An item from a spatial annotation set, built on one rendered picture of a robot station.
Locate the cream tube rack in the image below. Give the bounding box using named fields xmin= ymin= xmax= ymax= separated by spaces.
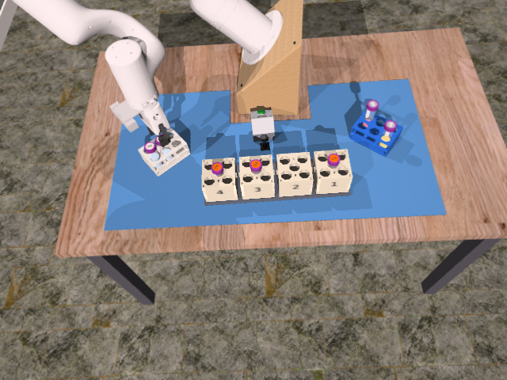
xmin=139 ymin=129 xmax=190 ymax=177

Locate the blue bench mat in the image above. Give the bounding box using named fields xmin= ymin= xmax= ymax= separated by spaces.
xmin=104 ymin=79 xmax=446 ymax=230

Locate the blue tube rack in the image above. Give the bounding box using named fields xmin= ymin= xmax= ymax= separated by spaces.
xmin=350 ymin=112 xmax=402 ymax=157

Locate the beige bucket adapter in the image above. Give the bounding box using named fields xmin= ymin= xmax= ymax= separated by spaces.
xmin=201 ymin=158 xmax=238 ymax=202
xmin=276 ymin=152 xmax=313 ymax=197
xmin=312 ymin=149 xmax=353 ymax=195
xmin=239 ymin=155 xmax=275 ymax=200

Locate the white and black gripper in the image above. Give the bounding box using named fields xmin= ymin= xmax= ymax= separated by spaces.
xmin=140 ymin=101 xmax=171 ymax=147

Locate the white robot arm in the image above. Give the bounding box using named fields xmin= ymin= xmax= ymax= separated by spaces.
xmin=12 ymin=0 xmax=283 ymax=132

